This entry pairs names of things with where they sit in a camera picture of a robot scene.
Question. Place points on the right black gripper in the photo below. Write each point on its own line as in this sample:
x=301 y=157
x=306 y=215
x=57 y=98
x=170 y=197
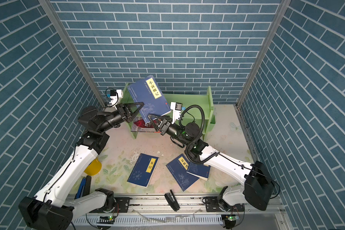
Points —
x=165 y=126

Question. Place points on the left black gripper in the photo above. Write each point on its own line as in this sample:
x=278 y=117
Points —
x=125 y=114

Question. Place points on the red Hamlet picture book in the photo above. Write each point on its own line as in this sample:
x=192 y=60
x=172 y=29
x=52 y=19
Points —
x=139 y=125

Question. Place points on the blue book yellow label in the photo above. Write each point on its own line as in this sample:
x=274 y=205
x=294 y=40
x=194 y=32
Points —
x=199 y=170
x=148 y=91

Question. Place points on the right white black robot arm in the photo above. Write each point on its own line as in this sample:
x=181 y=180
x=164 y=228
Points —
x=257 y=185

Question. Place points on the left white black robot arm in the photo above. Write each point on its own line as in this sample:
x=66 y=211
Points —
x=49 y=208

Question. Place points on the green wooden two-tier shelf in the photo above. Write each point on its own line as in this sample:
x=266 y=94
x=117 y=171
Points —
x=204 y=100

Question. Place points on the blue book centre bottom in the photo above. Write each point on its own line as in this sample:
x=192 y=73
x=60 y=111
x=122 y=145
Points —
x=178 y=168

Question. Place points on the blue book far left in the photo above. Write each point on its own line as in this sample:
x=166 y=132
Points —
x=143 y=170

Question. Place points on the yellow pen cup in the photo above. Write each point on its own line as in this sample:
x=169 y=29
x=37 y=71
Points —
x=93 y=168

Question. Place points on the black stapler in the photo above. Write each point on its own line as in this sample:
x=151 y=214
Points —
x=172 y=201

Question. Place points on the blue black folder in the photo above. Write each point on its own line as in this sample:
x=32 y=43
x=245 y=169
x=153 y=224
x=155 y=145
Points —
x=84 y=188

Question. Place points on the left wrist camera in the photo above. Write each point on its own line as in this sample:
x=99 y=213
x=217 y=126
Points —
x=113 y=97

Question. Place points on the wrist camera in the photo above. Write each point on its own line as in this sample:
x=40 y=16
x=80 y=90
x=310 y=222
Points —
x=176 y=111
x=113 y=97

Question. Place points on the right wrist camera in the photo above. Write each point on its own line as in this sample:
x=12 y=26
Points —
x=176 y=111

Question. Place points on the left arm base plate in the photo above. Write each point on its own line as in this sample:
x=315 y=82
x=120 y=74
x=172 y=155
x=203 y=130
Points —
x=120 y=205

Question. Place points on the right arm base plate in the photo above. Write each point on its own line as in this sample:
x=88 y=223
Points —
x=212 y=204

